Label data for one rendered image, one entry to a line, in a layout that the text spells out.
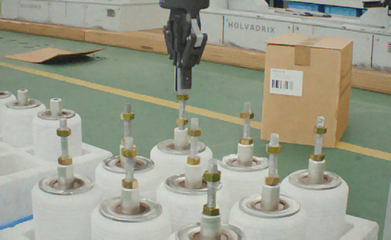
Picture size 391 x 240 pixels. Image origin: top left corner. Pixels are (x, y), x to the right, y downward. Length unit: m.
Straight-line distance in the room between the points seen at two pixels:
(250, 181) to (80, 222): 0.24
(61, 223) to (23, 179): 0.29
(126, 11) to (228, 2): 0.74
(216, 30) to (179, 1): 2.50
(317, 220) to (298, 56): 1.08
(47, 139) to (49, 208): 0.38
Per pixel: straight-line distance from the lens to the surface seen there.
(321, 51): 1.85
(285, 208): 0.76
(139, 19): 4.05
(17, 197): 1.08
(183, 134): 0.97
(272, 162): 0.74
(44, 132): 1.16
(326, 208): 0.83
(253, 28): 3.25
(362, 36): 2.90
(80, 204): 0.79
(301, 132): 1.91
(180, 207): 0.79
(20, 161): 1.20
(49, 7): 4.62
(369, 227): 0.91
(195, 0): 0.91
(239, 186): 0.88
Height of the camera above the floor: 0.54
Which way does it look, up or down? 13 degrees down
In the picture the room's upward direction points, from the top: 1 degrees clockwise
